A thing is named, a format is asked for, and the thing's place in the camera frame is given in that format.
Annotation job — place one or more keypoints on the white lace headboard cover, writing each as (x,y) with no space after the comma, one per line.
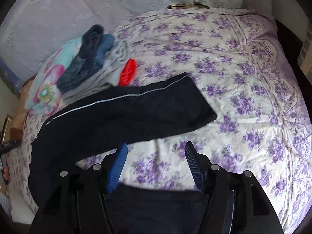
(33,29)

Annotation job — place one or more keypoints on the colourful floral pillow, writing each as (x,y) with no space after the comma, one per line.
(44,95)

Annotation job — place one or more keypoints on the blue denim folded garment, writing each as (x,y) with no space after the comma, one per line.
(81,69)

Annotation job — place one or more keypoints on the grey folded garment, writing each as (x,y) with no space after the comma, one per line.
(108,76)

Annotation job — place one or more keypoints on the navy pants with white stripe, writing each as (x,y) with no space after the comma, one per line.
(70,161)

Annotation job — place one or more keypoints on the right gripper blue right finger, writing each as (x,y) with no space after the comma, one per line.
(193,161)

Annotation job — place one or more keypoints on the red folded garment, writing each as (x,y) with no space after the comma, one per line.
(128,73)

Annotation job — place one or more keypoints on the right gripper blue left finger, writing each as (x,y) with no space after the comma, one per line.
(117,162)

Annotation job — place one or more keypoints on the dark navy folded garment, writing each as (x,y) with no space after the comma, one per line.
(91,41)

